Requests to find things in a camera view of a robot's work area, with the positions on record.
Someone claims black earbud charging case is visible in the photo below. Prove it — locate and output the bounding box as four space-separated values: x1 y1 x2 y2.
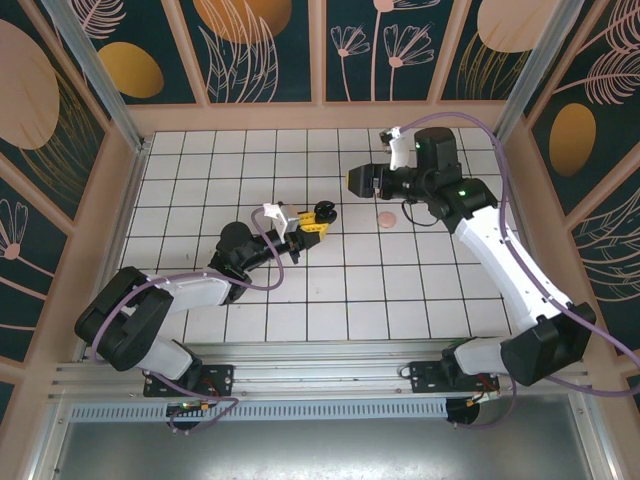
312 199 338 223

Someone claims grey metal sheet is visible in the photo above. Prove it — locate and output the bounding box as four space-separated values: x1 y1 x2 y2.
49 394 601 480

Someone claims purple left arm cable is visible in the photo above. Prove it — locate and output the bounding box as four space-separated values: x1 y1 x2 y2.
89 208 287 435

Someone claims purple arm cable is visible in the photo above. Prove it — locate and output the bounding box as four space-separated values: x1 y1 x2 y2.
89 208 287 435
399 112 640 431

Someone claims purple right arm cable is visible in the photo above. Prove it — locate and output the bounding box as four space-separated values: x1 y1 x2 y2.
399 112 640 431

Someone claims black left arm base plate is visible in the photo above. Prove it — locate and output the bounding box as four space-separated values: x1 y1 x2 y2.
143 363 236 399

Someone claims aluminium mounting rail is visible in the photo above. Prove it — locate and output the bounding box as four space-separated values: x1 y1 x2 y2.
48 341 594 401

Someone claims aluminium corner post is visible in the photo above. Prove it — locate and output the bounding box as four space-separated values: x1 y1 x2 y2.
42 0 151 154
492 0 586 147

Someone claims small wired circuit board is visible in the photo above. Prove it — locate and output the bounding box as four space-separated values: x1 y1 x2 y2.
167 399 214 417

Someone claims slotted grey cable duct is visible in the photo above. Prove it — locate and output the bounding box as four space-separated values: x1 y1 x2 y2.
69 398 449 422

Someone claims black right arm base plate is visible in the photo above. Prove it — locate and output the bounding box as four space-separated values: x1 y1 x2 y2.
408 359 501 396

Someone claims orange wired connector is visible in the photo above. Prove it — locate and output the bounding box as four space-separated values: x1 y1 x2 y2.
467 388 501 407

